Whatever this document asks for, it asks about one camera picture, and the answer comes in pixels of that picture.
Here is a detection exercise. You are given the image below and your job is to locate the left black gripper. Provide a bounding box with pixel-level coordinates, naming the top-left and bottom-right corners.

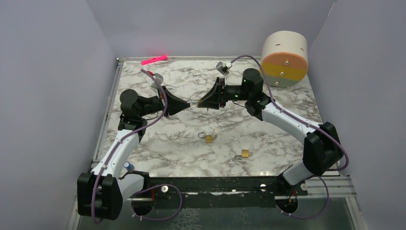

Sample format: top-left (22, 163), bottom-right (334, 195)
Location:
top-left (138, 85), bottom-right (191, 117)

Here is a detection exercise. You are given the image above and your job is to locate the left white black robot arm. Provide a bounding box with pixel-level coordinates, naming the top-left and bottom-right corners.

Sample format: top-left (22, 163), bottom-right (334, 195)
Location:
top-left (77, 86), bottom-right (190, 224)

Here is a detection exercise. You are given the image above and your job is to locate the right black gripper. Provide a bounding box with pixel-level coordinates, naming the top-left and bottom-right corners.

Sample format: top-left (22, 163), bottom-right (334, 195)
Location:
top-left (198, 78), bottom-right (251, 110)

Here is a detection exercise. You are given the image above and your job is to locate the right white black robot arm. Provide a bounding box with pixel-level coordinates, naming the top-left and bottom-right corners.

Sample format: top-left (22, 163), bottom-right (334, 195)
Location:
top-left (197, 68), bottom-right (344, 195)

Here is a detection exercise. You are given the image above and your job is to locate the blue capacitor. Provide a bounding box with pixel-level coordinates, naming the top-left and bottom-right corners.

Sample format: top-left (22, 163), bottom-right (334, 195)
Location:
top-left (124, 161), bottom-right (134, 172)

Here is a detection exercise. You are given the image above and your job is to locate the brass padlock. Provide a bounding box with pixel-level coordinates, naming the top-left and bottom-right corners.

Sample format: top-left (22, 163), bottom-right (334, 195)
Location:
top-left (197, 132), bottom-right (217, 143)
top-left (188, 101), bottom-right (199, 107)
top-left (235, 149), bottom-right (252, 160)

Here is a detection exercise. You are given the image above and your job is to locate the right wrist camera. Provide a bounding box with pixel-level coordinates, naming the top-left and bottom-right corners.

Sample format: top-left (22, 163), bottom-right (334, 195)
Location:
top-left (216, 61), bottom-right (233, 77)

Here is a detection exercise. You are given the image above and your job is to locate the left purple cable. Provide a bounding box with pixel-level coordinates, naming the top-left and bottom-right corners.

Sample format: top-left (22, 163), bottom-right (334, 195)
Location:
top-left (91, 69), bottom-right (183, 225)

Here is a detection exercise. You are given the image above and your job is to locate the pink marker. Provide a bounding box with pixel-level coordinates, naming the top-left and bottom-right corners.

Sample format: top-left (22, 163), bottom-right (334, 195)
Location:
top-left (141, 55), bottom-right (168, 66)

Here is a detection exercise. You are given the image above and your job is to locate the cream cylinder with coloured face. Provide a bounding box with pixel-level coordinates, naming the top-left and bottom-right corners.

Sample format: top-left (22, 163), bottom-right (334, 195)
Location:
top-left (260, 31), bottom-right (309, 88)

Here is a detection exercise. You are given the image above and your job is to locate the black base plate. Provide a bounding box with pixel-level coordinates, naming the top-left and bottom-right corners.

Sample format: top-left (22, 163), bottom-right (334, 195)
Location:
top-left (128, 176), bottom-right (308, 209)

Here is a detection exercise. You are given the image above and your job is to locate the purple cable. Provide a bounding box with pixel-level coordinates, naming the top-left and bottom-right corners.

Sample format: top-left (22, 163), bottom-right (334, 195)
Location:
top-left (230, 55), bottom-right (350, 220)
top-left (91, 69), bottom-right (183, 225)

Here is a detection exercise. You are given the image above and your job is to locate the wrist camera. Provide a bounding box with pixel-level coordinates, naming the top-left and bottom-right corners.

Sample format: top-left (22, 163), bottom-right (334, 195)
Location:
top-left (216, 61), bottom-right (233, 77)
top-left (147, 71), bottom-right (164, 90)

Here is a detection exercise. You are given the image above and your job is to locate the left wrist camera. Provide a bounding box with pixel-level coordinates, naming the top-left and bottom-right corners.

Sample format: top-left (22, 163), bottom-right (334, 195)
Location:
top-left (147, 71), bottom-right (164, 90)

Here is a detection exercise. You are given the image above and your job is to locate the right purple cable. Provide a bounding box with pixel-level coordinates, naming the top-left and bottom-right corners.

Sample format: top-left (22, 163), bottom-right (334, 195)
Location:
top-left (230, 55), bottom-right (350, 220)

